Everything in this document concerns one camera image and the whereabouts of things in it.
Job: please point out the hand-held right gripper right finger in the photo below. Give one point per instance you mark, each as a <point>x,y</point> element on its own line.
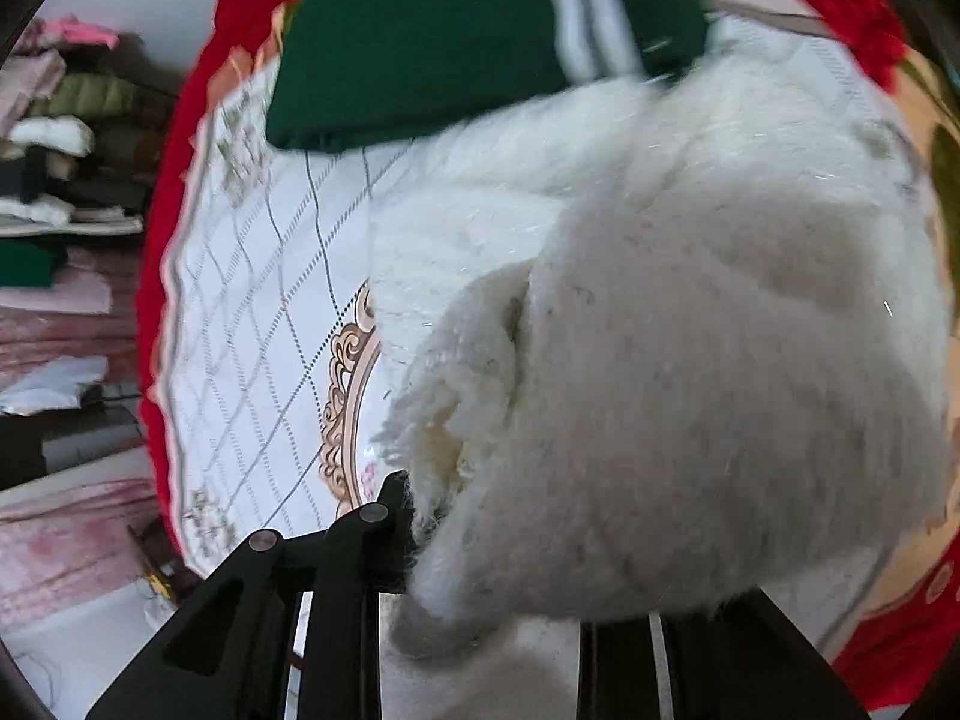
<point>712,660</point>

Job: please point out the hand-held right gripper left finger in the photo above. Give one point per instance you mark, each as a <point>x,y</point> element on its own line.
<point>375,540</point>

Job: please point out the white knit cardigan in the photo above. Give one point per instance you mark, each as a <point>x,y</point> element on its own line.
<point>675,315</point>

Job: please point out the white checkered cloth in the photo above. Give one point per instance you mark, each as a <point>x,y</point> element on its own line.
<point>247,300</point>

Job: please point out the pink draped cloth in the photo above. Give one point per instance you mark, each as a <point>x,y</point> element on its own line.
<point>67,540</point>

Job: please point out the white crumpled cloth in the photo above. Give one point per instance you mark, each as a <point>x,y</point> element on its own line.
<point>52,386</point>

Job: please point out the long pink fleece coat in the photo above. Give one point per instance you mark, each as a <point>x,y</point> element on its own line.
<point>67,322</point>

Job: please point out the hanging green garment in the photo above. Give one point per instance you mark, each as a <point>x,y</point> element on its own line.
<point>30,264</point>

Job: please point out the folded green striped garment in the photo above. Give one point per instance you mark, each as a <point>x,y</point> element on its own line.
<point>420,37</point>

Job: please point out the olive puffer jacket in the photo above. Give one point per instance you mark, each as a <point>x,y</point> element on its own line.
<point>105,97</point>

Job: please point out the white puffer jacket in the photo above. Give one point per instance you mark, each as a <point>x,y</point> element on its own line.
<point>49,136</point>

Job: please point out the pink fleece jacket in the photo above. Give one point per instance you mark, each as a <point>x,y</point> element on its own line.
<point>75,34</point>

